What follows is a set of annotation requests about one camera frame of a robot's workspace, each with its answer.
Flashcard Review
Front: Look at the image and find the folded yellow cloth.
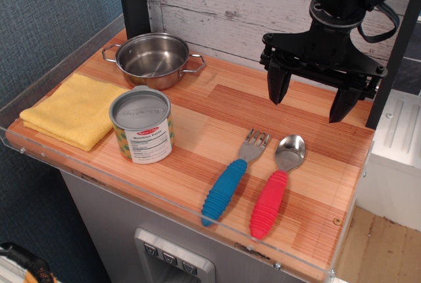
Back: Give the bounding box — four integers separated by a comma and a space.
20, 73, 128, 151

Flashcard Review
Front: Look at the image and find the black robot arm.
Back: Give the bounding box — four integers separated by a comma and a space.
260, 0, 400, 123

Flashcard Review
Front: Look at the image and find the small stainless steel pot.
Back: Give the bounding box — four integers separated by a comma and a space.
102, 33, 207, 90

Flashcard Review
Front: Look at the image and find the black vertical post right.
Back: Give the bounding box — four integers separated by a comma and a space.
366, 0, 420, 130

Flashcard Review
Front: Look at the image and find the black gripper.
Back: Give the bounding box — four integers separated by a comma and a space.
260, 25, 387, 123

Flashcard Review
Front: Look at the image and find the silver dispenser button panel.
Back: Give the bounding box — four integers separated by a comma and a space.
134, 228, 216, 282

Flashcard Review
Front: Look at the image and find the red handled spoon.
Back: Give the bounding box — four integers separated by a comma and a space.
249, 135, 306, 240

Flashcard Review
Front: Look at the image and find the clear acrylic table guard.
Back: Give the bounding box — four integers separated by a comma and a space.
1, 27, 374, 282

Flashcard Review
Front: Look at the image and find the white toy sink unit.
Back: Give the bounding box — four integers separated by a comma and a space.
356, 90, 420, 230

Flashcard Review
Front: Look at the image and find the black and orange object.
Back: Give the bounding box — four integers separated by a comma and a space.
1, 242, 59, 283

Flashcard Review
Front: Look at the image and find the blue handled fork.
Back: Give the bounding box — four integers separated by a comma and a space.
201, 129, 270, 226

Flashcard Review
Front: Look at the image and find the black vertical post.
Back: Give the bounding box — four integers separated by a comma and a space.
366, 0, 420, 130
121, 0, 151, 39

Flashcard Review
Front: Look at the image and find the black vertical post left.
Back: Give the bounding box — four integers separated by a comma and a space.
121, 0, 151, 39

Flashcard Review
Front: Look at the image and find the toy food can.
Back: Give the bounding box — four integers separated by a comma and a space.
109, 86, 175, 165

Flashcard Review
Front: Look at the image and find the grey toy fridge cabinet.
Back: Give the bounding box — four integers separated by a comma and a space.
60, 169, 310, 283

